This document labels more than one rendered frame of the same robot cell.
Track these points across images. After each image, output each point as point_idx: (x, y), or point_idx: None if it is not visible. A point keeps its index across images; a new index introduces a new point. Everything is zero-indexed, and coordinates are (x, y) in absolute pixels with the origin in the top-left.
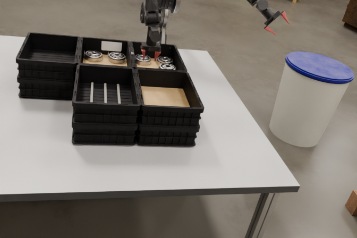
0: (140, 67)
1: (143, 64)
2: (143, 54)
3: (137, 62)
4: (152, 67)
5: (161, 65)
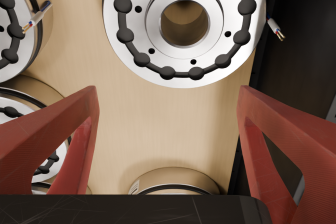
0: (194, 148)
1: (172, 174)
2: (316, 122)
3: (206, 181)
4: (120, 156)
5: (53, 161)
